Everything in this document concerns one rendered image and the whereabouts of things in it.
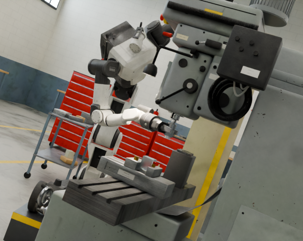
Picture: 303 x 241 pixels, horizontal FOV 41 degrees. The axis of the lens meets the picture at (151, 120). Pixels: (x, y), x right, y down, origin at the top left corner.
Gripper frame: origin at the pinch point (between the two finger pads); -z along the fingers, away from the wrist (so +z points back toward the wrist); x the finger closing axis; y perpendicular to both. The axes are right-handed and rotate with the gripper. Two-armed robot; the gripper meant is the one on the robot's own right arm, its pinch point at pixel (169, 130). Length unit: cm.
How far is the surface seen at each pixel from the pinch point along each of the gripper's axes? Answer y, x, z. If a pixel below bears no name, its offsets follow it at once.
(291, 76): -42, 7, -47
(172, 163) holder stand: 17.6, 23.1, 7.8
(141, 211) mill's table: 34, -29, -24
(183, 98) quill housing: -16.8, -8.0, -6.8
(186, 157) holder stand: 11.4, 26.1, 2.6
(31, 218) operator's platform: 83, -7, 71
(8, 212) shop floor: 123, 46, 170
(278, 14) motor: -68, 4, -31
